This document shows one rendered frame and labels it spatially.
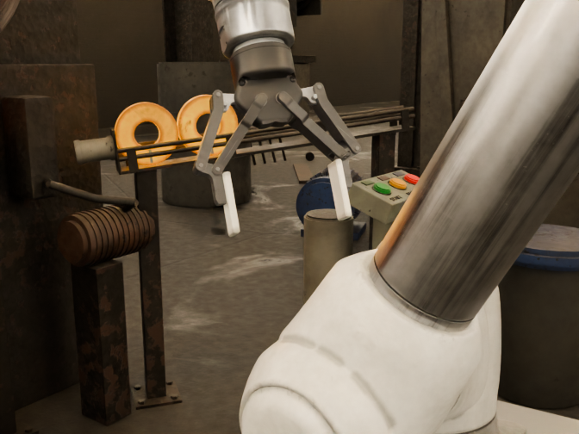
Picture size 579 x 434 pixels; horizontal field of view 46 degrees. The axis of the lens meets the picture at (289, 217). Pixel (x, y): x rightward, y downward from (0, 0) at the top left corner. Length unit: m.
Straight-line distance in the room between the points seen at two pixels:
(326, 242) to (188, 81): 2.65
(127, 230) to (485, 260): 1.23
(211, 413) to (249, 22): 1.21
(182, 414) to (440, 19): 2.59
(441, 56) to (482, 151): 3.23
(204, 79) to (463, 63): 1.49
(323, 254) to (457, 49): 2.27
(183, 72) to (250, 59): 3.34
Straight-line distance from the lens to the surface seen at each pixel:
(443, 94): 3.72
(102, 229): 1.62
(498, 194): 0.51
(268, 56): 0.79
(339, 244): 1.60
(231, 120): 1.73
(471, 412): 0.81
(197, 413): 1.81
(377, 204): 1.47
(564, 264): 1.76
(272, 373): 0.57
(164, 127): 1.70
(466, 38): 3.68
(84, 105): 1.89
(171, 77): 4.18
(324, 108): 0.82
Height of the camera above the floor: 0.88
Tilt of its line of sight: 13 degrees down
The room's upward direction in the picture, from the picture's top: straight up
